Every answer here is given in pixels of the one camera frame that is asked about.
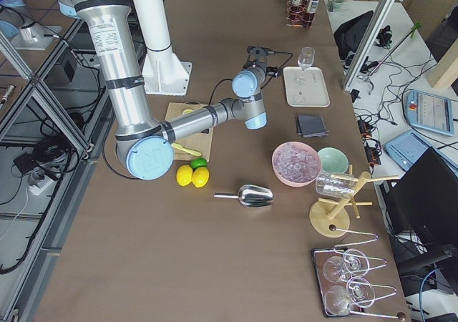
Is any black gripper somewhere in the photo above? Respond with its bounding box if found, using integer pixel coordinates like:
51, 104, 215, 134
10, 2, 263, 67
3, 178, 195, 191
243, 46, 276, 76

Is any copper wire bottle basket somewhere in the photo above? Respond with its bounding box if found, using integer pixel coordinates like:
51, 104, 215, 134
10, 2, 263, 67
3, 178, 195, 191
286, 0, 316, 28

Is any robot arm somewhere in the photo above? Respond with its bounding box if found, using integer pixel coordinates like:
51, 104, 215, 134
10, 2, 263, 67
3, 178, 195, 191
59, 0, 268, 180

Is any clear wine glass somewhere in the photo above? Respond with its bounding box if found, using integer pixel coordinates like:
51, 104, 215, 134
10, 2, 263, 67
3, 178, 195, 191
296, 47, 315, 85

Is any cream rabbit tray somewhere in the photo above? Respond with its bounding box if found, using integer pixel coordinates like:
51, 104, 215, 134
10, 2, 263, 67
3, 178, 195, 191
283, 67, 330, 107

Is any grey folded cloth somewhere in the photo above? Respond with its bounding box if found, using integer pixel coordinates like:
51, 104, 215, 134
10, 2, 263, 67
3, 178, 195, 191
296, 114, 328, 138

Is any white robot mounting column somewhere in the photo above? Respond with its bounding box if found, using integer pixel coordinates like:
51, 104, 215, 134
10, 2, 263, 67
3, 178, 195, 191
133, 0, 192, 97

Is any black device on side table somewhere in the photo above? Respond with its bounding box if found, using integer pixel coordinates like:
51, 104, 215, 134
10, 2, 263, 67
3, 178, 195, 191
333, 11, 374, 60

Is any bamboo cutting board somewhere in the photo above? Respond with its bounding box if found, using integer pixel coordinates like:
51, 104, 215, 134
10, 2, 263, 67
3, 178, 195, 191
165, 102, 213, 162

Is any pink ribbed ice bowl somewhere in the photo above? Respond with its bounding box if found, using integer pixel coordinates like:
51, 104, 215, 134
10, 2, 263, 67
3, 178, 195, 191
271, 142, 321, 187

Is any green lime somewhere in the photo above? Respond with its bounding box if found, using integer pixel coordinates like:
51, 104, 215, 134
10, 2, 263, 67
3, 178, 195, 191
190, 157, 207, 170

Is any yellow plastic knife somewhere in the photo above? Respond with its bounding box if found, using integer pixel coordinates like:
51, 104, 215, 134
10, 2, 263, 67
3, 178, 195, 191
171, 142, 202, 157

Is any mint green bowl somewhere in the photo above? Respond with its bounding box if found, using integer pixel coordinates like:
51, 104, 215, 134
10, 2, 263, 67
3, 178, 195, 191
318, 147, 349, 173

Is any yellow lemon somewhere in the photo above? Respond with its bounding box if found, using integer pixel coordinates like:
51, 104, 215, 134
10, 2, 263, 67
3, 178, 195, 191
192, 167, 210, 188
175, 165, 193, 187

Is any stainless steel ice scoop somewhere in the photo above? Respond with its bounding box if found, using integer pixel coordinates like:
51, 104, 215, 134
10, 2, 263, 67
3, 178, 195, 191
213, 184, 273, 209

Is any glass tumbler on tree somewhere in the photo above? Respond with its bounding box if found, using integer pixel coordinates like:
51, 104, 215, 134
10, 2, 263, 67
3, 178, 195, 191
316, 172, 357, 198

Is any wooden glass drying tree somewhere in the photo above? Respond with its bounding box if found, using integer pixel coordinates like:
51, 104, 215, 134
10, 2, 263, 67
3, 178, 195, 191
309, 167, 399, 238

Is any blue teach pendant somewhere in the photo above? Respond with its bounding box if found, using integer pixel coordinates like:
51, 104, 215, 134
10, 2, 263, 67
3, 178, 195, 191
404, 90, 454, 137

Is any black monitor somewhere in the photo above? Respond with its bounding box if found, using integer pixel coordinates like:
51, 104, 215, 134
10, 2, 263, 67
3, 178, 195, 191
387, 148, 457, 245

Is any wine glass on rack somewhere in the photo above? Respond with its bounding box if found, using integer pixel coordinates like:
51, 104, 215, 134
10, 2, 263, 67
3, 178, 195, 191
324, 277, 375, 316
323, 249, 369, 283

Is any black framed mirror tray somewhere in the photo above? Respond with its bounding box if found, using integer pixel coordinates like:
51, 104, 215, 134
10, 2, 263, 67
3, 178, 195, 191
311, 248, 376, 318

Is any aluminium frame post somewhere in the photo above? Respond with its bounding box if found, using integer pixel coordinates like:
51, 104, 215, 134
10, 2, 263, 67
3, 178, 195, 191
342, 0, 395, 93

